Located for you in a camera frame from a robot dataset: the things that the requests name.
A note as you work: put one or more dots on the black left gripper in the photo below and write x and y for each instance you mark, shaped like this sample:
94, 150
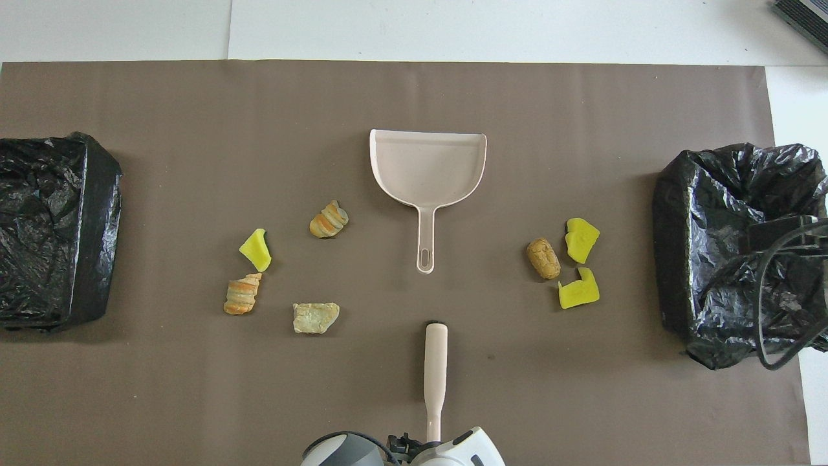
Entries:
402, 448

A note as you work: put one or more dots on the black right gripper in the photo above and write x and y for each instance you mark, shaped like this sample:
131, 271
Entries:
763, 238

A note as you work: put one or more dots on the pale bread piece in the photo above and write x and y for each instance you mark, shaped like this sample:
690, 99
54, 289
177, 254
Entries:
315, 318

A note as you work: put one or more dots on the toy croissant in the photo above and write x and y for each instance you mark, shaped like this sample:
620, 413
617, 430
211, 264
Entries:
328, 220
241, 296

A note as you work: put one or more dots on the yellow sponge chunk green edge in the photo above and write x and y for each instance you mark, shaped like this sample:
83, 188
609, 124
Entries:
257, 252

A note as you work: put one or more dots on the beige plastic dustpan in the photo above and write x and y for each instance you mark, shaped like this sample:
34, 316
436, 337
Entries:
427, 168

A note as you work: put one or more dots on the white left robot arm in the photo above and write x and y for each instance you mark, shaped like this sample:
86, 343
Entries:
459, 450

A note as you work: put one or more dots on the black bag lined bin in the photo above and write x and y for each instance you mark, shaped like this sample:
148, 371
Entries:
698, 259

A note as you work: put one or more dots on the notched yellow sponge chunk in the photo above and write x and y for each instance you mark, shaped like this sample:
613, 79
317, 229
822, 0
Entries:
577, 294

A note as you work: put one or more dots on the brown bread roll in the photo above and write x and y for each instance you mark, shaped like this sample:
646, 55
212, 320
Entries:
543, 259

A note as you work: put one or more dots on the dark ribbed device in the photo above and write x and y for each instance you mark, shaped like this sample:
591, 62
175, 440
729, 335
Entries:
808, 16

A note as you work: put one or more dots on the brown paper table mat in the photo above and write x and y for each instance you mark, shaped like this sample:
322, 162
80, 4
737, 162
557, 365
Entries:
194, 129

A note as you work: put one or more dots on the black bag wrapped box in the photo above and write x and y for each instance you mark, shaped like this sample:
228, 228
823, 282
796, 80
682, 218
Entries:
58, 259

